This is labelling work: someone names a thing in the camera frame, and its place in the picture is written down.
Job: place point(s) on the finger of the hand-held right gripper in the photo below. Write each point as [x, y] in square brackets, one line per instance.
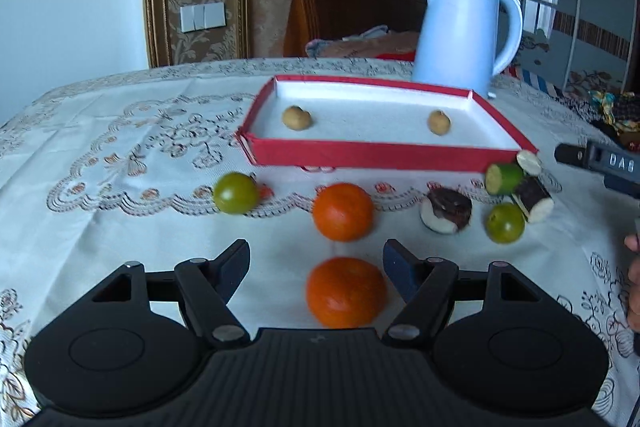
[570, 154]

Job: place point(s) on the patterned sliding door wardrobe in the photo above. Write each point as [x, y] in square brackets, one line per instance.
[560, 7]

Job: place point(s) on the person's right hand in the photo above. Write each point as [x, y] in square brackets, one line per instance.
[635, 277]

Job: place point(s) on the wooden chair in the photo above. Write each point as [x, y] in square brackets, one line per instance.
[350, 2]

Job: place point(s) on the dark patterned cloth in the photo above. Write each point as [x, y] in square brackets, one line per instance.
[615, 112]

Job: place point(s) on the white wall light switch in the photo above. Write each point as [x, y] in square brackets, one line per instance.
[202, 17]

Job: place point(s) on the red shallow tray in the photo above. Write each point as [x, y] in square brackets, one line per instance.
[375, 154]

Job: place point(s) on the orange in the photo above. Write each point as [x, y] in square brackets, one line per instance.
[346, 292]
[344, 212]

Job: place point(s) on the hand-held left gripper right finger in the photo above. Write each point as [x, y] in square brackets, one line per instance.
[400, 268]

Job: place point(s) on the green sugarcane piece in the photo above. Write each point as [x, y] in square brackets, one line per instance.
[507, 177]

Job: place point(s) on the dark water chestnut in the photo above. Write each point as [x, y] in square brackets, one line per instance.
[446, 211]

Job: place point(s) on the white lace tablecloth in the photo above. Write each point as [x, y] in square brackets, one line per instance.
[125, 232]

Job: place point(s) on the pink blanket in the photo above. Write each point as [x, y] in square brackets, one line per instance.
[365, 44]

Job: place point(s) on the white electric kettle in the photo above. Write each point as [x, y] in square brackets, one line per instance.
[455, 42]

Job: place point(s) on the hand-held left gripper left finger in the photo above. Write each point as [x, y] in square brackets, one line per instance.
[235, 268]

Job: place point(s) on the brown longan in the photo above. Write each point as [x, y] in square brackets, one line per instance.
[439, 123]
[296, 118]

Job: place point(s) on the green citrus fruit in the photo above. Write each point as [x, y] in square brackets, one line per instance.
[235, 193]
[505, 223]

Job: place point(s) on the striped cloth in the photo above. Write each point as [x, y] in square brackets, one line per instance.
[537, 82]

